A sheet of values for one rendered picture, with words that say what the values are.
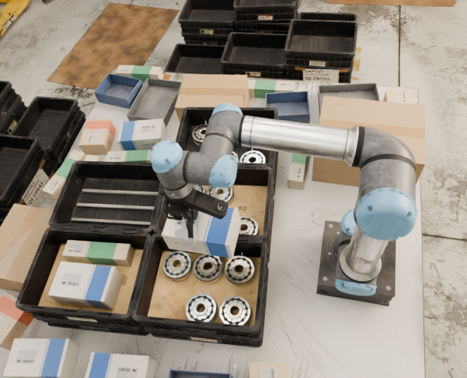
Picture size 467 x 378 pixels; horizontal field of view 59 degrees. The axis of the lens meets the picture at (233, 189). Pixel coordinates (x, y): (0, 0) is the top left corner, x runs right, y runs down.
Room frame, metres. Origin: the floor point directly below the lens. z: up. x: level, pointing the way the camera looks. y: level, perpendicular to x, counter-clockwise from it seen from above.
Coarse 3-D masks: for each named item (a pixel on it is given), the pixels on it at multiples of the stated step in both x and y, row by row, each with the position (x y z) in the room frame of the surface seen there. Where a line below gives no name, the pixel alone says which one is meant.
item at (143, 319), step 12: (240, 240) 0.63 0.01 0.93; (252, 240) 0.62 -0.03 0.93; (264, 252) 0.57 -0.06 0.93; (144, 264) 0.62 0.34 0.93; (264, 264) 0.53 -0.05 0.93; (144, 276) 0.57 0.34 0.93; (132, 312) 0.46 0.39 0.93; (168, 324) 0.41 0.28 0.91; (180, 324) 0.40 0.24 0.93; (192, 324) 0.39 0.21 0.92; (204, 324) 0.38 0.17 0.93; (216, 324) 0.37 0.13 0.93; (228, 324) 0.37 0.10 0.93
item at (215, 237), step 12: (204, 216) 0.62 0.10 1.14; (228, 216) 0.61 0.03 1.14; (168, 228) 0.61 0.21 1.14; (180, 228) 0.60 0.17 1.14; (204, 228) 0.58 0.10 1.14; (216, 228) 0.58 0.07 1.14; (228, 228) 0.57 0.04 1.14; (168, 240) 0.59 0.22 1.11; (180, 240) 0.57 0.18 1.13; (204, 240) 0.55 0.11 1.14; (216, 240) 0.54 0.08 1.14; (228, 240) 0.53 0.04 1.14; (204, 252) 0.55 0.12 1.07; (216, 252) 0.53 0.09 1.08; (228, 252) 0.52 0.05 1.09
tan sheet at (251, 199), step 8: (240, 192) 0.88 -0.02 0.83; (248, 192) 0.88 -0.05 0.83; (256, 192) 0.87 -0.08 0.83; (264, 192) 0.86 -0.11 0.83; (240, 200) 0.85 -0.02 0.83; (248, 200) 0.84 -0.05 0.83; (256, 200) 0.83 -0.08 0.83; (264, 200) 0.83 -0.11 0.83; (240, 208) 0.81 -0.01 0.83; (248, 208) 0.80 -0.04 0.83; (256, 208) 0.80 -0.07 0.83; (264, 208) 0.79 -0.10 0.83; (240, 216) 0.78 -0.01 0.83; (256, 216) 0.77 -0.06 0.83; (264, 216) 0.76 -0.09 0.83
